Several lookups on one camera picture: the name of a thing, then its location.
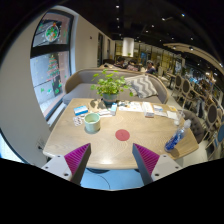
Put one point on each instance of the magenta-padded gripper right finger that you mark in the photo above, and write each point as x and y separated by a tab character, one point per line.
146	160

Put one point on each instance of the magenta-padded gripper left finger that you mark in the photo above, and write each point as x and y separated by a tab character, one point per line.
77	160

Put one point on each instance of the clear bottle with blue label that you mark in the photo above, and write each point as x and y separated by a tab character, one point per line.
175	140

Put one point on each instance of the flat round red coaster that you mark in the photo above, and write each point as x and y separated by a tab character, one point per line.
122	135

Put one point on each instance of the white blister pack sheet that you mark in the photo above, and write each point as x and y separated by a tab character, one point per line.
77	120

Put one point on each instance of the pale green cup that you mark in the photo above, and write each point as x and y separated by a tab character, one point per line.
92	123

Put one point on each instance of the blue and white box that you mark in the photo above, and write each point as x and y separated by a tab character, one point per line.
80	110

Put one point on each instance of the white paper box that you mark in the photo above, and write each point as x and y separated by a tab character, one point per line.
148	109

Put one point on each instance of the white blue card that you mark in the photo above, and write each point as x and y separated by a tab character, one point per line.
159	110

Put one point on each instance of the small white paper slip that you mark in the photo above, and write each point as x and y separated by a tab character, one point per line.
172	115

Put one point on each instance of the clear plastic cup with straw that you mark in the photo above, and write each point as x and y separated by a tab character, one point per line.
179	119

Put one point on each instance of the printed white paper sheet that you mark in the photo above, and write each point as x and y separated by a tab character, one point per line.
131	106

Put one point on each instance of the small blue tissue pack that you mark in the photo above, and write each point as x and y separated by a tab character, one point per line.
114	109

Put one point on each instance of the grey tufted armchair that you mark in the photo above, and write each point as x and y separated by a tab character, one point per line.
196	125

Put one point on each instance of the grey curved sofa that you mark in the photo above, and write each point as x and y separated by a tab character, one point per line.
81	90

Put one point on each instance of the grey chevron pillow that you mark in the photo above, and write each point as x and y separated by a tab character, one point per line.
142	86

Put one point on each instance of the group of round-backed chairs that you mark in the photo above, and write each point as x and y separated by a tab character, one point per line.
211	115

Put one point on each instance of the green potted plant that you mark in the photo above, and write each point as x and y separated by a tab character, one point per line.
109	85

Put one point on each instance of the window with festive stickers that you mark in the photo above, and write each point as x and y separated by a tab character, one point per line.
50	73

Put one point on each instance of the person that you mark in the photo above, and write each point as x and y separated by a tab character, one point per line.
150	67
121	63
132	66

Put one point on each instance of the white round pillar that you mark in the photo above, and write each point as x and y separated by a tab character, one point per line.
128	46

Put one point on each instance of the group of ceiling lights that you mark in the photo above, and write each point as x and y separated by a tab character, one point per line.
182	15

